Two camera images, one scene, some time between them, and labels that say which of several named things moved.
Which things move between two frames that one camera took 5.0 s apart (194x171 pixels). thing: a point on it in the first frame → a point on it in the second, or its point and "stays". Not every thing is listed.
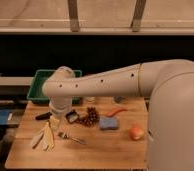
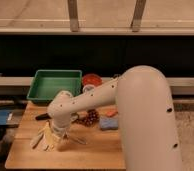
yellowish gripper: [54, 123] → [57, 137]
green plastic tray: [36, 93] stays
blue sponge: [109, 123] stays
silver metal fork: [66, 135] stays
